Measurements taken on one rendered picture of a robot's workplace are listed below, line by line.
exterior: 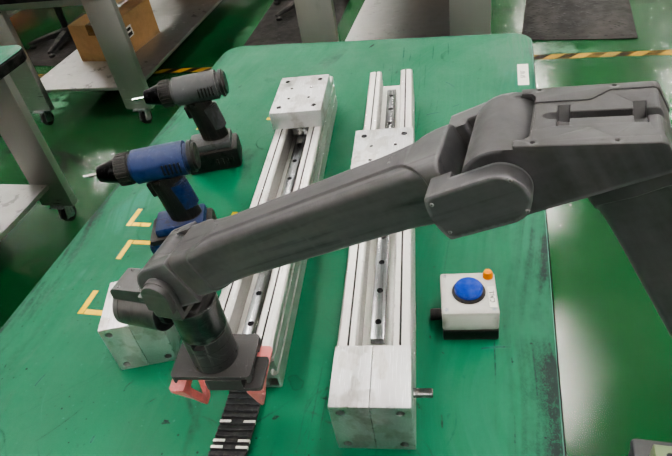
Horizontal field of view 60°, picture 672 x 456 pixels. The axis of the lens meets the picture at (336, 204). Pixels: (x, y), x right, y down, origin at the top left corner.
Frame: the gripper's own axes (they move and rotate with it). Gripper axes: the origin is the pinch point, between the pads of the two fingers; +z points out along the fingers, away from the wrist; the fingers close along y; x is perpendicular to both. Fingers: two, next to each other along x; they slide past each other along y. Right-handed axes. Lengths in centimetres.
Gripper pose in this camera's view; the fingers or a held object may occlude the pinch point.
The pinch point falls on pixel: (234, 396)
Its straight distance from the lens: 83.9
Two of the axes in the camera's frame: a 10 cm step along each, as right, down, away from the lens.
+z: 1.4, 7.7, 6.2
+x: -1.0, 6.3, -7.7
